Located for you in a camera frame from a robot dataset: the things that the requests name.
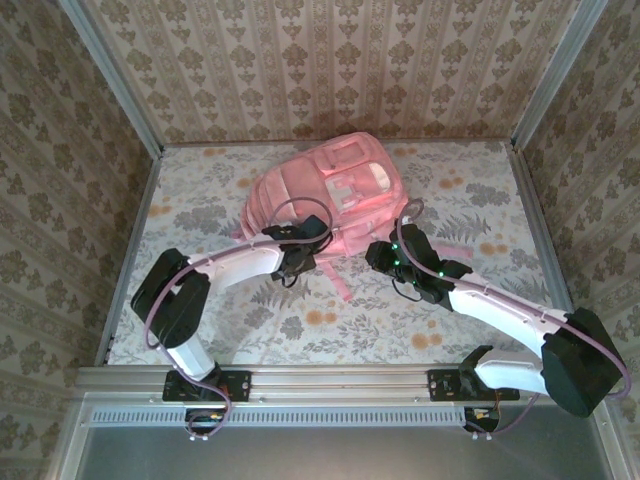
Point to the pink backpack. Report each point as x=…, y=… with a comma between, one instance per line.
x=310, y=200

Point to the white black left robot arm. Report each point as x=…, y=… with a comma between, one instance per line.
x=170, y=305

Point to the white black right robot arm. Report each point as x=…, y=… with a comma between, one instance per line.
x=580, y=365

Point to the floral tablecloth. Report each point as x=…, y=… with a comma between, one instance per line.
x=350, y=340

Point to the grey metal shelf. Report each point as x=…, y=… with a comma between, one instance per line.
x=325, y=455

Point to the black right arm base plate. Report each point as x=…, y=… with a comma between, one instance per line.
x=440, y=387

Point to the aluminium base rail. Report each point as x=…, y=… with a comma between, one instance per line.
x=340, y=385

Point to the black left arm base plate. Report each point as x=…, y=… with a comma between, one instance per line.
x=240, y=385

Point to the aluminium frame post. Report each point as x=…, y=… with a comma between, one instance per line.
x=560, y=70
x=115, y=75

